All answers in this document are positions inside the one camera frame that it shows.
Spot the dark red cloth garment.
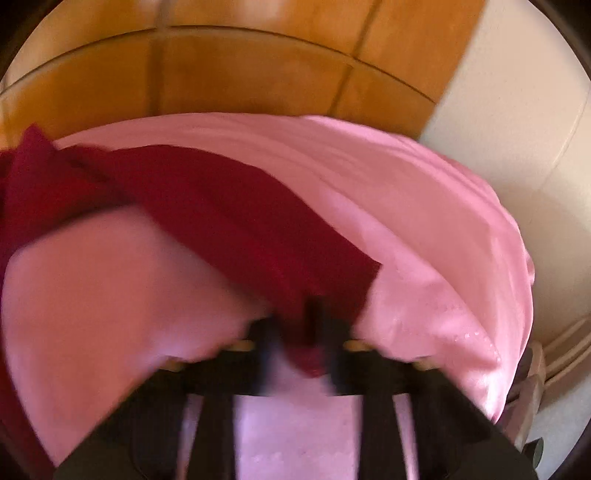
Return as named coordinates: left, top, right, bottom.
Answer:
left=1, top=128, right=380, bottom=479

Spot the pink bed sheet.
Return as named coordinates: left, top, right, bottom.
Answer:
left=1, top=113, right=536, bottom=479

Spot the orange wooden wardrobe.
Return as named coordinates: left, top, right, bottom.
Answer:
left=1, top=1, right=484, bottom=147

